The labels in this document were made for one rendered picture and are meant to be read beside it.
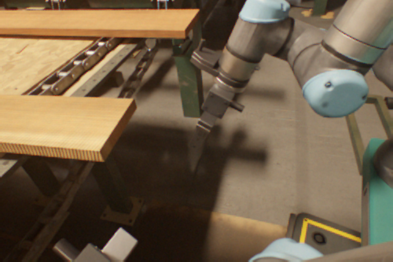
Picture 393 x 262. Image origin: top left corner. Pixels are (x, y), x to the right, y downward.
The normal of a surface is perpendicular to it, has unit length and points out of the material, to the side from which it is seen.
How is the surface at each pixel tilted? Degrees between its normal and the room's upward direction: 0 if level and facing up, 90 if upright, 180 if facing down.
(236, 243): 0
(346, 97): 90
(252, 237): 0
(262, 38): 93
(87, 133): 0
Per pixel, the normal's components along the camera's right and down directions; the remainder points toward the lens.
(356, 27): -0.71, 0.27
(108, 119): -0.08, -0.78
